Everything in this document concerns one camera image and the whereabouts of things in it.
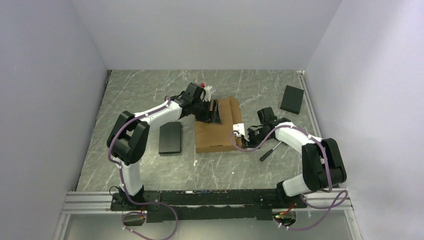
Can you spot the black handled claw hammer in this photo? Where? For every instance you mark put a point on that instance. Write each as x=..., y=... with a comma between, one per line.
x=269, y=152

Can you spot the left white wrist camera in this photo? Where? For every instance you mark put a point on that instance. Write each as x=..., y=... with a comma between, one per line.
x=208, y=90

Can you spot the black square box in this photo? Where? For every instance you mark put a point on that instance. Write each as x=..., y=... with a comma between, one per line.
x=292, y=99

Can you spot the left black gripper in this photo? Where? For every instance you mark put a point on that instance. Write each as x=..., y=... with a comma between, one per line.
x=213, y=116

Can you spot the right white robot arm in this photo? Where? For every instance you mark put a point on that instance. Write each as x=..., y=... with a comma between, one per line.
x=321, y=160

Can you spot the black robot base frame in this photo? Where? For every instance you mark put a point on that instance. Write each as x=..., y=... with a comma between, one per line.
x=168, y=205

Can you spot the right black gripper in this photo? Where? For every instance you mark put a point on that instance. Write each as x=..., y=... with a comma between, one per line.
x=250, y=143

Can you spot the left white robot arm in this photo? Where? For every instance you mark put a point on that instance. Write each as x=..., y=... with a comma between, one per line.
x=127, y=141

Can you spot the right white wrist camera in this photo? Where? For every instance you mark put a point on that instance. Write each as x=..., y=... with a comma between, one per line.
x=239, y=130

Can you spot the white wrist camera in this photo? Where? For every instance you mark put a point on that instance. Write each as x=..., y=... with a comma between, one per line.
x=208, y=90
x=239, y=130

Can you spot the black rectangular block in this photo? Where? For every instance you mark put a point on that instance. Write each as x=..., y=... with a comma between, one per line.
x=170, y=139

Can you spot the brown cardboard box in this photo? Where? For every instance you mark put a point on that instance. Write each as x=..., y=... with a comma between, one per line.
x=213, y=137

